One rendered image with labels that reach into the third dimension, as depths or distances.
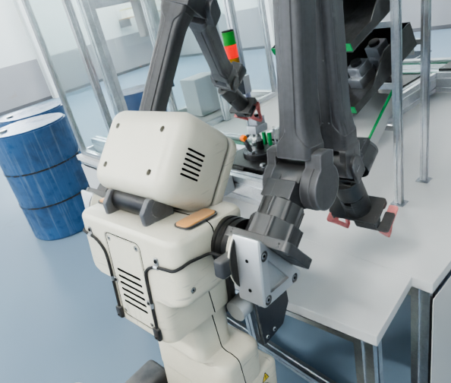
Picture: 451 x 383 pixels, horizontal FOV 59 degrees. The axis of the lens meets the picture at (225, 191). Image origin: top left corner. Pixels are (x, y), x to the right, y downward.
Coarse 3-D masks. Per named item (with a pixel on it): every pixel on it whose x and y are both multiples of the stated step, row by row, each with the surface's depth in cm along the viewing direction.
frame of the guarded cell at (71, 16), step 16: (64, 0) 171; (80, 32) 178; (80, 48) 179; (48, 64) 218; (272, 64) 264; (96, 80) 187; (272, 80) 267; (96, 96) 190; (272, 96) 269; (80, 144) 239
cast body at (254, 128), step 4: (256, 112) 148; (256, 116) 146; (248, 120) 148; (252, 120) 147; (264, 120) 148; (252, 124) 147; (256, 124) 146; (260, 124) 147; (264, 124) 148; (248, 128) 148; (252, 128) 147; (256, 128) 146; (260, 128) 147; (264, 128) 149; (248, 132) 149; (252, 132) 148; (256, 132) 146
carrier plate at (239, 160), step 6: (240, 150) 161; (240, 156) 155; (234, 162) 151; (240, 162) 150; (246, 162) 149; (252, 162) 147; (258, 162) 146; (264, 162) 145; (246, 168) 145; (252, 168) 142; (258, 168) 141; (264, 168) 140
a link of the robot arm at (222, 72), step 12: (216, 0) 92; (204, 12) 91; (216, 12) 94; (192, 24) 97; (204, 24) 96; (204, 36) 101; (216, 36) 106; (204, 48) 107; (216, 48) 109; (216, 60) 112; (228, 60) 120; (216, 72) 120; (228, 72) 122; (216, 84) 129; (228, 84) 126
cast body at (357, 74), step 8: (352, 64) 108; (360, 64) 107; (368, 64) 108; (352, 72) 109; (360, 72) 107; (368, 72) 109; (352, 80) 110; (360, 80) 108; (368, 80) 110; (360, 88) 110
